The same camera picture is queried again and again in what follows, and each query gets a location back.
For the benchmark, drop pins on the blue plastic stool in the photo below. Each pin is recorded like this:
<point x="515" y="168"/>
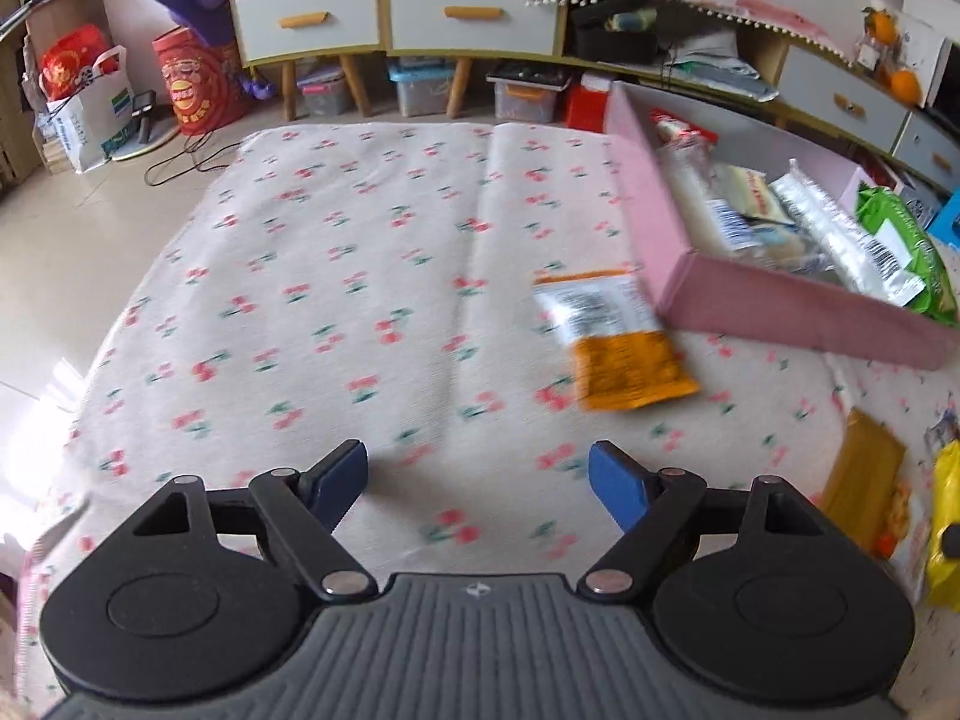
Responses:
<point x="945" y="227"/>

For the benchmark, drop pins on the gold wafer bar pack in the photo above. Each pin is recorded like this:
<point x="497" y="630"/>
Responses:
<point x="857" y="495"/>

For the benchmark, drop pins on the red gift bag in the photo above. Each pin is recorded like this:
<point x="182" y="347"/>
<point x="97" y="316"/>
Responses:
<point x="68" y="64"/>

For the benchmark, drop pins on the cherry print floor cloth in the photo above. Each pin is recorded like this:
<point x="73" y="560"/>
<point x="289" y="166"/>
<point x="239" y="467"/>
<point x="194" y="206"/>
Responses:
<point x="374" y="282"/>

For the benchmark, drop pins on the wooden tv cabinet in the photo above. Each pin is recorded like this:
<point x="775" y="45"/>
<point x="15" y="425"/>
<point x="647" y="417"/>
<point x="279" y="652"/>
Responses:
<point x="813" y="89"/>

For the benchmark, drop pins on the black storage bag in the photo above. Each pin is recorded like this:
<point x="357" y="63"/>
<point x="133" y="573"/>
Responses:
<point x="616" y="32"/>

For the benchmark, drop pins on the white shopping bag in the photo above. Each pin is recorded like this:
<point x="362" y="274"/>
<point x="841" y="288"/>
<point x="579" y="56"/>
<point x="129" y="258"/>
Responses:
<point x="96" y="121"/>

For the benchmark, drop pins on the red round gift box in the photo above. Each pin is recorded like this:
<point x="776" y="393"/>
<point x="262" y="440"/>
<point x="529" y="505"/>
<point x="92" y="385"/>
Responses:
<point x="203" y="81"/>

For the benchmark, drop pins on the orange fruit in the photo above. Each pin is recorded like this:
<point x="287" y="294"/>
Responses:
<point x="905" y="87"/>

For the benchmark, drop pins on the white beige snack pack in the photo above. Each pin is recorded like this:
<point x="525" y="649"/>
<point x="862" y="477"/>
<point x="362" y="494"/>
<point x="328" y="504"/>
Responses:
<point x="748" y="193"/>

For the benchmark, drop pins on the blue silver chocolate pack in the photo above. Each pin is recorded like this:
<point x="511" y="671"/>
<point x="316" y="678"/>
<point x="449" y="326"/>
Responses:
<point x="946" y="431"/>

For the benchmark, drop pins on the red white biscuit pack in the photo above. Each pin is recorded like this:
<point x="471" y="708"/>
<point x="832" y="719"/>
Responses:
<point x="902" y="541"/>

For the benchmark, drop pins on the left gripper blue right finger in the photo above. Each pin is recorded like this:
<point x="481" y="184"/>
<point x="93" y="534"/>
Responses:
<point x="625" y="488"/>

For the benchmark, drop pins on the green chips snack bag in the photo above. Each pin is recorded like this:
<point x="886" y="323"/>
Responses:
<point x="886" y="217"/>

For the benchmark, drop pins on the small red candy pack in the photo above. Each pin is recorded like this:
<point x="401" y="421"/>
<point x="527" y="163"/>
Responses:
<point x="673" y="130"/>

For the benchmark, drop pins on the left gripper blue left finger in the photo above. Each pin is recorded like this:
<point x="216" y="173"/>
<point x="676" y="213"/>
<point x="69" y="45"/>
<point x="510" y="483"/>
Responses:
<point x="334" y="483"/>

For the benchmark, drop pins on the pink cardboard box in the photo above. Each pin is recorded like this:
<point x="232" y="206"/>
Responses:
<point x="701" y="293"/>

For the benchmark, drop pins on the long silver-green snack pack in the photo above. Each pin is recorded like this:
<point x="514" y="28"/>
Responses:
<point x="863" y="263"/>

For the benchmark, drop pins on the white rice cracker pack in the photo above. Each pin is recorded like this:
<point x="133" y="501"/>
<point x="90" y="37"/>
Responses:
<point x="712" y="225"/>

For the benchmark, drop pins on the yellow snack bag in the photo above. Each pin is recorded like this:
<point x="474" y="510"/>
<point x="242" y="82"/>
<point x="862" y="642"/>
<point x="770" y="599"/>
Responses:
<point x="942" y="564"/>

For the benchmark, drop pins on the red shoe box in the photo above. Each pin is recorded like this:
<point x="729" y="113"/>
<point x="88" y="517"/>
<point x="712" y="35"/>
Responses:
<point x="586" y="102"/>

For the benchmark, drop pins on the orange silver snack pack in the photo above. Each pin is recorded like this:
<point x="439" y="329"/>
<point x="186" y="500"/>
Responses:
<point x="623" y="359"/>

